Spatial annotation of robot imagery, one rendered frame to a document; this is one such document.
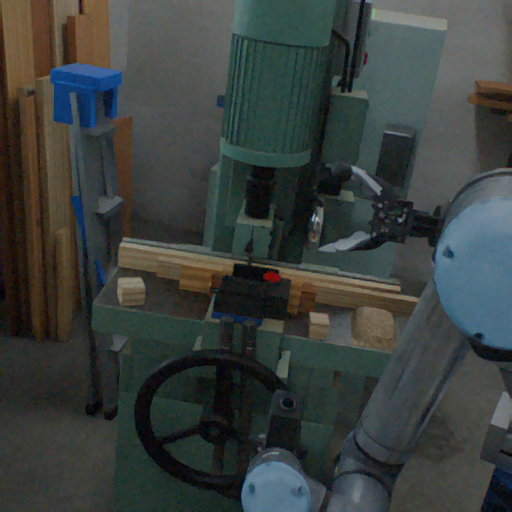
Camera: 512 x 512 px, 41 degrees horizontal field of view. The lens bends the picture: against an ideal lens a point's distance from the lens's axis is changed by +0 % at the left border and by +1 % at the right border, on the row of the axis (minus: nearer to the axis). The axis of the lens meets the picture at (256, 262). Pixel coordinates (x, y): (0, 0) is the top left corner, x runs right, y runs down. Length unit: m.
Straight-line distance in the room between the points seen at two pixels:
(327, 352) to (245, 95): 0.50
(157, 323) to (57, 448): 1.14
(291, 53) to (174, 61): 2.62
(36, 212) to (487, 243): 2.25
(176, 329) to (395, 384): 0.60
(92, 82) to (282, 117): 0.95
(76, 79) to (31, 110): 0.51
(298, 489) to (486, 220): 0.37
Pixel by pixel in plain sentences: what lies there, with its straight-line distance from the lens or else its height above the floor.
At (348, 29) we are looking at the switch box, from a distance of 1.57.
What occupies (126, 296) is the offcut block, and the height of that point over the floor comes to 0.92.
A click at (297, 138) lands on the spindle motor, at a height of 1.25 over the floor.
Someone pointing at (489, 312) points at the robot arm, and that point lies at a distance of 0.60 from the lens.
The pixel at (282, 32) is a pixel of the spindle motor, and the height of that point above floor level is 1.43.
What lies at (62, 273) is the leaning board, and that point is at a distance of 2.77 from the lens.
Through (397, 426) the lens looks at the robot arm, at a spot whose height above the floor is 1.06.
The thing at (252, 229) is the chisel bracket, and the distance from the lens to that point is 1.34.
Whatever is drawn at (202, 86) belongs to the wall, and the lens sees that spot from 3.79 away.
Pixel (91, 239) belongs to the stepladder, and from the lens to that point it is 2.20.
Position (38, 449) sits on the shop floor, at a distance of 2.41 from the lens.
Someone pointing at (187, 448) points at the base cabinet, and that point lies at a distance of 1.49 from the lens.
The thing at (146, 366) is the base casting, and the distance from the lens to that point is 1.39.
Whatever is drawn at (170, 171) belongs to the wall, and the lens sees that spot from 3.96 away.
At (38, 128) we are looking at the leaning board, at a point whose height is 0.87.
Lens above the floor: 1.56
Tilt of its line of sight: 25 degrees down
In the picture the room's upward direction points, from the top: 8 degrees clockwise
